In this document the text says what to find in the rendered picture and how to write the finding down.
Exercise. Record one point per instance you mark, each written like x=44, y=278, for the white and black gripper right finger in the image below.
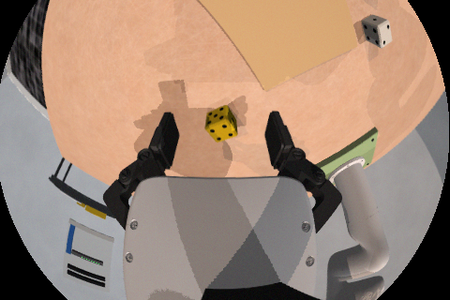
x=282, y=152

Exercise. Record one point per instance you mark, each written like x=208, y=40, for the tan square mat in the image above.
x=283, y=38

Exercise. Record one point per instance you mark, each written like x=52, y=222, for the white die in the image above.
x=377, y=30

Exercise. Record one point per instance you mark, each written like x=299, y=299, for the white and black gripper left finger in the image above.
x=151, y=161

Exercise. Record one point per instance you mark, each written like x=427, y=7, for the yellow die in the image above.
x=221, y=124

